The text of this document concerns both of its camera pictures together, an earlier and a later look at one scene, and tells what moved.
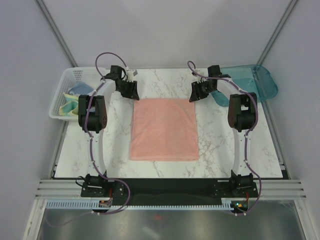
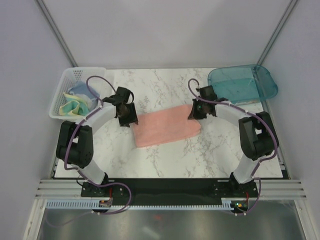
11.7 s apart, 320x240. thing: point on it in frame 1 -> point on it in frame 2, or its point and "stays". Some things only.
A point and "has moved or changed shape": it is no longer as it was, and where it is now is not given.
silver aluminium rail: [266, 188] stays
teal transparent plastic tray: [251, 78] stays
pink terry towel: [164, 129] has moved or changed shape
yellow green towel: [71, 107] stays
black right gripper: [196, 93] -> [194, 115]
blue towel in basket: [80, 88] stays
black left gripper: [132, 93] -> [132, 119]
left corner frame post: [55, 31] stays
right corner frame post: [282, 23] stays
